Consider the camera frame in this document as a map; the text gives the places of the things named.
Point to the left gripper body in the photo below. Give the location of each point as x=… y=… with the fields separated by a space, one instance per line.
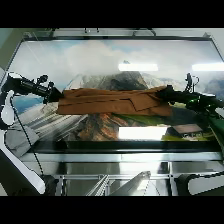
x=55 y=94

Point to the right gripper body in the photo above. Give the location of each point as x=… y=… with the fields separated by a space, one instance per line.
x=166 y=92

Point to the brown shirt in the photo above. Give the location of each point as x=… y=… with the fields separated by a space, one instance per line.
x=110 y=101

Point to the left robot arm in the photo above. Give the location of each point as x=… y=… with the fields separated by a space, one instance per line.
x=20 y=85

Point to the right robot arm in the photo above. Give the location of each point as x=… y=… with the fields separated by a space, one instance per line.
x=203 y=100

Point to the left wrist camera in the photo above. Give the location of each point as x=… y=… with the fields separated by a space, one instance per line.
x=42 y=80

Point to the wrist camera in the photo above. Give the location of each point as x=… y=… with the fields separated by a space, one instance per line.
x=42 y=80
x=190 y=82

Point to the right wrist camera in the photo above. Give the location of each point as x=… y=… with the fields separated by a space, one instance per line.
x=190 y=82

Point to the silver frame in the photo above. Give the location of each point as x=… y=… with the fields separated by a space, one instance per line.
x=110 y=166

